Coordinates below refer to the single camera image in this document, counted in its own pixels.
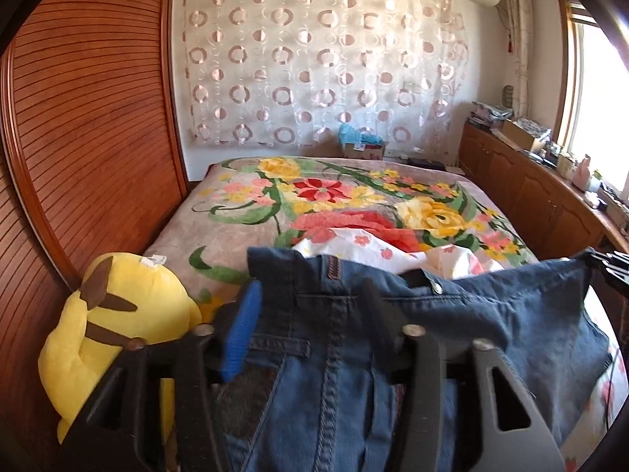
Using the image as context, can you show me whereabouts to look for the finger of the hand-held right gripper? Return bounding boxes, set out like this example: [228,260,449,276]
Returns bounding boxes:
[587,250,629,281]

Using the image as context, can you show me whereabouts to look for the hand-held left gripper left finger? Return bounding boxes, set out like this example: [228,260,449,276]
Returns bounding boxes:
[59,279,263,472]

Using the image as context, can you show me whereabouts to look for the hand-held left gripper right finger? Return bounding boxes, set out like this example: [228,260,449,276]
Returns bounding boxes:
[360,279,567,472]

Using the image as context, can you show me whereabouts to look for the blue denim pants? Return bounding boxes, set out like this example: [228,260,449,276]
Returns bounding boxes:
[209,246,615,472]

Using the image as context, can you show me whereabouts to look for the white flowered bed sheet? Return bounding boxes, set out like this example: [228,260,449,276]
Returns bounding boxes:
[292,226,622,472]

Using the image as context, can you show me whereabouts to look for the pink figurine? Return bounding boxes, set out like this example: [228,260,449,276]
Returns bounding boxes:
[572,155,593,190]

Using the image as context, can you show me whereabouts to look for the yellow plush toy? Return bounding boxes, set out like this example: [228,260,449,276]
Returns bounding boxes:
[38,252,217,446]

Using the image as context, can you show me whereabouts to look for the wooden low cabinet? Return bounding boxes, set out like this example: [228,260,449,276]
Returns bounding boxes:
[459,120,629,261]

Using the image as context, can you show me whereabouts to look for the floral blanket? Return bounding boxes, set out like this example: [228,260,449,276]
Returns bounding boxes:
[142,156,539,306]

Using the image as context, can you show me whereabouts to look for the wood framed window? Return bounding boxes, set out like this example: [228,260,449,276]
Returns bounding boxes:
[557,0,629,197]

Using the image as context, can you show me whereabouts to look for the open cardboard box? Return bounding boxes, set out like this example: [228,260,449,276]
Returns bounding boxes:
[498,118,541,151]

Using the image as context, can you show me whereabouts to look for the small cardboard box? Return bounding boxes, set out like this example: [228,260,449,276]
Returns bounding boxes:
[339,140,389,160]

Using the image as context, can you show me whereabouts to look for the stack of magazines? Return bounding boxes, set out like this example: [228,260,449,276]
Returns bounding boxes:
[467,101,514,131]

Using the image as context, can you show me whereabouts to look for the beige patterned curtain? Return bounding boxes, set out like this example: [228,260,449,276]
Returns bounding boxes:
[501,0,534,119]

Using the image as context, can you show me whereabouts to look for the wooden headboard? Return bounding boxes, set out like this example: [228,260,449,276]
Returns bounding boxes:
[0,0,190,472]

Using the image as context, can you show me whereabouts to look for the sheer curtain with circles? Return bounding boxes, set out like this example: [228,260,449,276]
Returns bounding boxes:
[174,0,470,146]

